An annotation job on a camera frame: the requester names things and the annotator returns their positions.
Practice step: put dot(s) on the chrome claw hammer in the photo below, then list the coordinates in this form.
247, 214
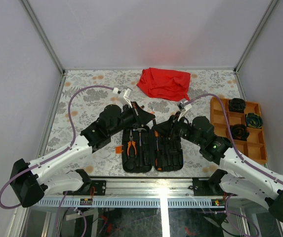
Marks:
140, 130

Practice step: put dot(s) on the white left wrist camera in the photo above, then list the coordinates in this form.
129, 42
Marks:
123, 96

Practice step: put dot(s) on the black plastic tool case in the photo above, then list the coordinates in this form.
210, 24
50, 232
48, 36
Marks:
171, 152

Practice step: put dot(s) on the small orange black screwdriver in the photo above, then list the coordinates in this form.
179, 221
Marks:
172, 119

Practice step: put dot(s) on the orange wooden divided tray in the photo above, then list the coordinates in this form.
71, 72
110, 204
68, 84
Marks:
241, 120

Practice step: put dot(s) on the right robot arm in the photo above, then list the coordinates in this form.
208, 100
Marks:
237, 173

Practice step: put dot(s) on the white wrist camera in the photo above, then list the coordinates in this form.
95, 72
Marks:
184, 106
123, 96

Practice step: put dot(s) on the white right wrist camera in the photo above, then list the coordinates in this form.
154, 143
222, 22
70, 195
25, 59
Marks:
184, 106

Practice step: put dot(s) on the floral patterned table mat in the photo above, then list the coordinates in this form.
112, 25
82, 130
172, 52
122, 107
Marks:
83, 94

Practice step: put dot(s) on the red cloth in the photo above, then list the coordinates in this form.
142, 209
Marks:
165, 84

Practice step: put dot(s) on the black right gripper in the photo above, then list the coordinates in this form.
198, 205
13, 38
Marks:
164, 128

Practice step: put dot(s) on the black orange large screwdriver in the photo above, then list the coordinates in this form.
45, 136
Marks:
158, 165

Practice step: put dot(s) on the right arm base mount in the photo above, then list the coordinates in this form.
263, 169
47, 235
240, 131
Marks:
205, 187

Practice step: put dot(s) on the orange handled pliers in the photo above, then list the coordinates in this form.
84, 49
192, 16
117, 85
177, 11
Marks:
131, 146

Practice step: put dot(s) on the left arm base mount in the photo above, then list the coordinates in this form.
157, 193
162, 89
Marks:
95, 188

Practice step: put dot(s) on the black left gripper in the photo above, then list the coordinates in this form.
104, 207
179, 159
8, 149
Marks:
143, 116

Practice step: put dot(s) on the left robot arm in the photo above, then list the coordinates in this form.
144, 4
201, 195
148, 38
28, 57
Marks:
44, 169

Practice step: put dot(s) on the orange case latch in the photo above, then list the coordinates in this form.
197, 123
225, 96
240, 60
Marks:
119, 149

